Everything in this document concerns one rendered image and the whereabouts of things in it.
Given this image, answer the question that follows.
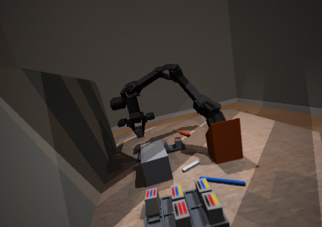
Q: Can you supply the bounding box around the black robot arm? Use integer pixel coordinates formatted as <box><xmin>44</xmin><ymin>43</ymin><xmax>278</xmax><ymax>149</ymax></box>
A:
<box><xmin>110</xmin><ymin>64</ymin><xmax>226</xmax><ymax>127</ymax></box>

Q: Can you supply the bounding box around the blue rod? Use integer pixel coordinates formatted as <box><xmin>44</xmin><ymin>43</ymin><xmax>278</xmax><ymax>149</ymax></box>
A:
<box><xmin>200</xmin><ymin>177</ymin><xmax>246</xmax><ymax>185</ymax></box>

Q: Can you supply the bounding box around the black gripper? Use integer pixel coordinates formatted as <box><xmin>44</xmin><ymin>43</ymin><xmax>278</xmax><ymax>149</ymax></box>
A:
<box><xmin>117</xmin><ymin>106</ymin><xmax>155</xmax><ymax>135</ymax></box>

